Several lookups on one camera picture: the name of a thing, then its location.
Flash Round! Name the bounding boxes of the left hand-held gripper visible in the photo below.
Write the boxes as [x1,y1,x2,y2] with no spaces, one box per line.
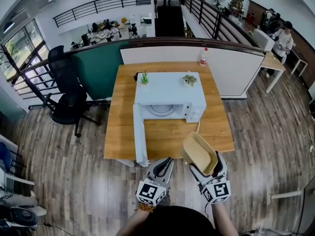
[135,156,175,206]

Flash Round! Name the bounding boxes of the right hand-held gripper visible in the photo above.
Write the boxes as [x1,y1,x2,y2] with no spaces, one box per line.
[189,150,232,206]

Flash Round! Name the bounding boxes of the beige plastic bowl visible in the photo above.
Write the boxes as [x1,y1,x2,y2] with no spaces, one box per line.
[181,131,219,176]

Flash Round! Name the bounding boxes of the white microwave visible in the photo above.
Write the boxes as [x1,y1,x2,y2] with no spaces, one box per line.
[132,71,207,167]

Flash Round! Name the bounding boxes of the person's left forearm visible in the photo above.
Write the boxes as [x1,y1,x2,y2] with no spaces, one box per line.
[115,209,153,236]

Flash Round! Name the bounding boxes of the person's right forearm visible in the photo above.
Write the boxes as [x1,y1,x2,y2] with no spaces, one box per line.
[211,202,239,236]

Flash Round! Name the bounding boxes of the person's olive trousers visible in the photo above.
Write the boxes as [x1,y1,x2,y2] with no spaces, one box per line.
[157,194,172,207]

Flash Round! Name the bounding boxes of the person's black shirt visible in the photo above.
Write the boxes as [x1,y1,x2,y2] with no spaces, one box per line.
[145,205,217,236]

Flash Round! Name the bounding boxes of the wooden table with white legs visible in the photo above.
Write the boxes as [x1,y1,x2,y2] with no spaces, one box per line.
[103,61,236,168]

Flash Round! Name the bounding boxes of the pale succulent potted plant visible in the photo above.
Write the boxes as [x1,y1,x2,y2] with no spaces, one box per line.
[182,74,198,88]

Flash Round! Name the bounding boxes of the green spiky potted plant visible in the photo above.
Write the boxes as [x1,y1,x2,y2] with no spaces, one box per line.
[139,69,151,86]

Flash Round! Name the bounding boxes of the plastic bottle with red cap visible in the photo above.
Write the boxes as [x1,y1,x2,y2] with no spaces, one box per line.
[199,47,209,67]

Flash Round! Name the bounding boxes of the black mesh office chair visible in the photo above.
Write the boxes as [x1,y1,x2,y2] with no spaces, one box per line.
[41,45,101,139]

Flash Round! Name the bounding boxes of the green partition panel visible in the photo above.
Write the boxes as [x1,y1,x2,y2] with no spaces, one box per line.
[71,40,130,100]

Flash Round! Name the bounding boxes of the wooden desk with white legs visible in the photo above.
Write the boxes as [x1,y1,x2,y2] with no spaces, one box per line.
[259,50,286,94]

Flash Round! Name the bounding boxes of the black and white round device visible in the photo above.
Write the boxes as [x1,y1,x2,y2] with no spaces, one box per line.
[0,204,39,228]

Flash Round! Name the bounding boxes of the white boxy appliance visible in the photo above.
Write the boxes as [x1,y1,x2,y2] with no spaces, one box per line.
[252,28,275,53]

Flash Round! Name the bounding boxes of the small white-legged desk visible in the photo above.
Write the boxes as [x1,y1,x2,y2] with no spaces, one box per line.
[290,47,310,77]

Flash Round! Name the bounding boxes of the black stair railing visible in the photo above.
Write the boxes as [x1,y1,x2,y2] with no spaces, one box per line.
[183,0,254,46]

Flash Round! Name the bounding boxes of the blue chair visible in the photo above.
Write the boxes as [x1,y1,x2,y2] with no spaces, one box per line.
[0,141,27,174]

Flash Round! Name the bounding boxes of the black railing with wooden handrail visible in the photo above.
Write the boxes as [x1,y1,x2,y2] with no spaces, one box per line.
[0,58,64,110]

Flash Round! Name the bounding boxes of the long black metal railing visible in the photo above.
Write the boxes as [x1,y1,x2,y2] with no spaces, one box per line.
[53,0,153,28]

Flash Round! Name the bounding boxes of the amber beaded bracelet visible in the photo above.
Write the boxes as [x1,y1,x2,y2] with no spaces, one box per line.
[137,203,158,213]

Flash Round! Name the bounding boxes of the white table frame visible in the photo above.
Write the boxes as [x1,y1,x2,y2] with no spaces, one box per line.
[270,190,303,200]

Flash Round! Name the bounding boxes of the black floor cable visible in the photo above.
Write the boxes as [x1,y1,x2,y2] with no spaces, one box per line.
[43,221,74,236]

